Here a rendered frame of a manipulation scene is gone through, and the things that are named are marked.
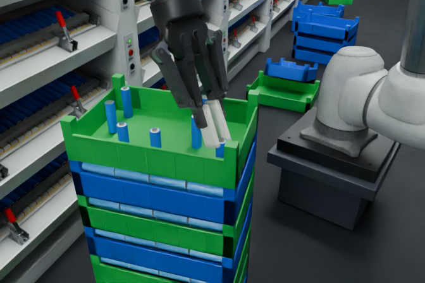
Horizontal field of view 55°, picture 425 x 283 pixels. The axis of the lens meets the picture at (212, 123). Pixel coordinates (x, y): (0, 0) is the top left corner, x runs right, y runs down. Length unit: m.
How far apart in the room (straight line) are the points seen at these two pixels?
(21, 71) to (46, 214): 0.38
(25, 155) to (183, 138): 0.40
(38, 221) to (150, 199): 0.45
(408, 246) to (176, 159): 0.86
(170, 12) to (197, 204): 0.31
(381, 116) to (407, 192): 0.48
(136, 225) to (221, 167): 0.23
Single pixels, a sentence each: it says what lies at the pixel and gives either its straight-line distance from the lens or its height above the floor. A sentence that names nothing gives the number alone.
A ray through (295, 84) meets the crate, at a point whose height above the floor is 0.04.
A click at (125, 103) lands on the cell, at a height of 0.52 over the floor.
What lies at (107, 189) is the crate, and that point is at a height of 0.43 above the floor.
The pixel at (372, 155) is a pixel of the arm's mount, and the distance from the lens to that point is 1.24.
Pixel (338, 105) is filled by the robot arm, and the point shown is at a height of 0.37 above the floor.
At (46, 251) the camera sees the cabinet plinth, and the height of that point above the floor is 0.05.
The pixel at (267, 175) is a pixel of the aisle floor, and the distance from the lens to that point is 1.47.
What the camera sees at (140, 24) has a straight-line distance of 1.24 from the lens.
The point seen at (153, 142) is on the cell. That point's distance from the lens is 0.68.
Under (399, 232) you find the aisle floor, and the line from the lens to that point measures 1.37.
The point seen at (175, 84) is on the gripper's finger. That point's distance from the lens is 0.60.
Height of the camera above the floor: 0.90
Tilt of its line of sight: 31 degrees down
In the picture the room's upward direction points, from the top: straight up
